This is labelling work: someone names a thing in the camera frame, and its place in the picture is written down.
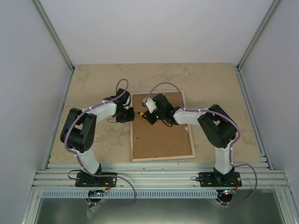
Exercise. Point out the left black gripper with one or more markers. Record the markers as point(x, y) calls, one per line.
point(131, 118)

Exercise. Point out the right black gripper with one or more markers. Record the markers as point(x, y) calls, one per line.
point(149, 117)

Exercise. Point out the teal wooden picture frame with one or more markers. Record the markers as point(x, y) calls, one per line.
point(158, 142)

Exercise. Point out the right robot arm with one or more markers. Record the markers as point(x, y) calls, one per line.
point(218, 127)

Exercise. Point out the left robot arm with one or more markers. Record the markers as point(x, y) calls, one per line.
point(78, 135)

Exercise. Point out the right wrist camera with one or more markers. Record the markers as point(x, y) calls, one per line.
point(150, 104)

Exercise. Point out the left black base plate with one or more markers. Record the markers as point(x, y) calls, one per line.
point(85, 180)

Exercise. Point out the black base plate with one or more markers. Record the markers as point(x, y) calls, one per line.
point(85, 180)
point(210, 179)

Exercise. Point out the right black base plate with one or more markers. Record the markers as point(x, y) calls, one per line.
point(210, 179)

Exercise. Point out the slotted grey cable duct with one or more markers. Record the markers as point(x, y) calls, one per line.
point(129, 194)

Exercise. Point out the aluminium rail base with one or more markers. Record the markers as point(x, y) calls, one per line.
point(161, 175)

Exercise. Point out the left aluminium corner post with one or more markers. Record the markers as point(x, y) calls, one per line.
point(40, 9)

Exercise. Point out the aluminium corner post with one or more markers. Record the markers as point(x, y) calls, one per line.
point(265, 21)
point(40, 9)

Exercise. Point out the right aluminium corner post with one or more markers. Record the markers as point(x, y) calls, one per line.
point(265, 21)

